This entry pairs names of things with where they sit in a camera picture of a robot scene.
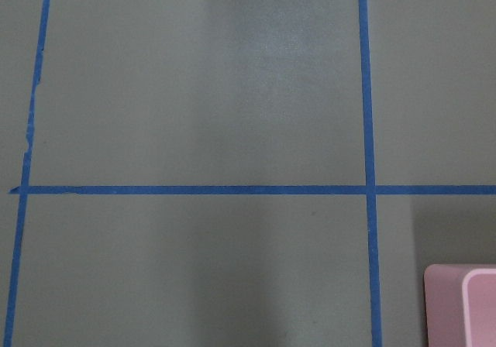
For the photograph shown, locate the pink plastic box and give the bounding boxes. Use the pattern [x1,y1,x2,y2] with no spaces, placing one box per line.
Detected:
[423,264,495,346]

